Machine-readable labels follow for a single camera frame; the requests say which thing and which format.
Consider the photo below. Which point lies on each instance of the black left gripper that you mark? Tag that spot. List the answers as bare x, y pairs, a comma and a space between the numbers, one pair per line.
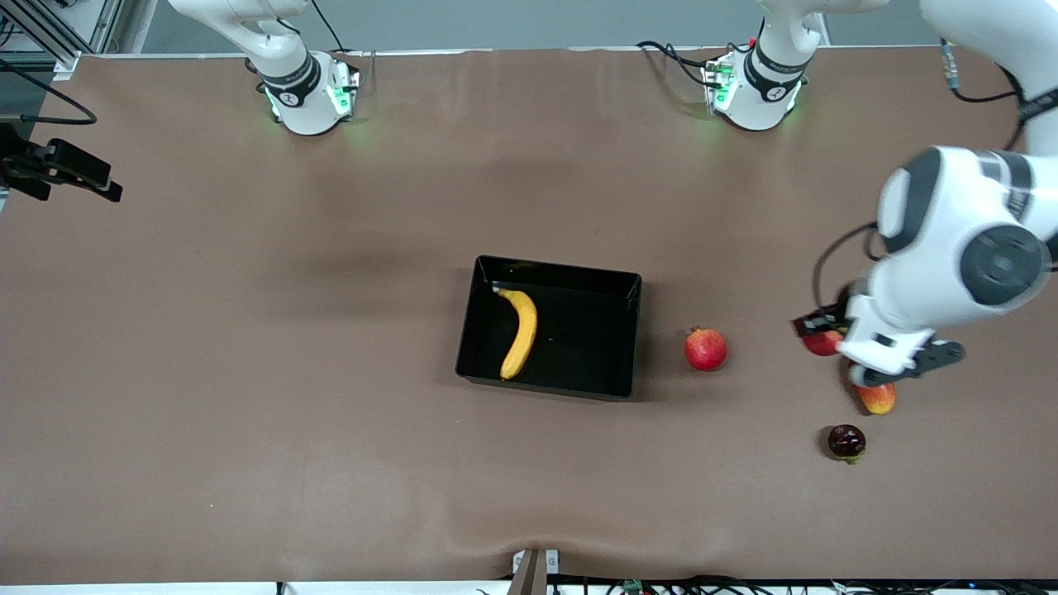
835, 315

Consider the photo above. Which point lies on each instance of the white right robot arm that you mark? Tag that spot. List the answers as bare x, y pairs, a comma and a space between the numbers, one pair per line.
306, 99

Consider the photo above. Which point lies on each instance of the red pomegranate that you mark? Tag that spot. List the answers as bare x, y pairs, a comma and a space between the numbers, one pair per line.
705, 349

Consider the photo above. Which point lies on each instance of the black rectangular plastic box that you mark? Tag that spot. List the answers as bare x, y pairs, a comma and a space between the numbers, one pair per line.
579, 364

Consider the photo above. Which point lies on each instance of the dark purple mangosteen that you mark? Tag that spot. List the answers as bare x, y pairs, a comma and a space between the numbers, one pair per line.
846, 440

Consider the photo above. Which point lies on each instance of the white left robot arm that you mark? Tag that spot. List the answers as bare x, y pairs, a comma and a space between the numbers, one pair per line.
950, 248

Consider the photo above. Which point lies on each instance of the red yellow apple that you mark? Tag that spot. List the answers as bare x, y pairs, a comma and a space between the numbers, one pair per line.
822, 345

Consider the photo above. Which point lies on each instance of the aluminium frame profile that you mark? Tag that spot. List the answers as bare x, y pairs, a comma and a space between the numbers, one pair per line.
99, 25

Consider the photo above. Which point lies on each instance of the red yellow mango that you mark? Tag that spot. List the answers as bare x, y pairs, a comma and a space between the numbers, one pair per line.
880, 401

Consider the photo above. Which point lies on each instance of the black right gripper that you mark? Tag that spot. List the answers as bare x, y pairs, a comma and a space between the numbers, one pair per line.
25, 163

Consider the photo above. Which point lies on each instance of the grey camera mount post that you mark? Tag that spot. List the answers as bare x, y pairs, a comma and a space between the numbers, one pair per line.
529, 574

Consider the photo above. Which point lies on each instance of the brown table mat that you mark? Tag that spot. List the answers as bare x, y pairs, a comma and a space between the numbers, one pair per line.
331, 413

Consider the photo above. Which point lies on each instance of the yellow banana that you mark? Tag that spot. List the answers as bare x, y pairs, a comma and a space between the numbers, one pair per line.
522, 330

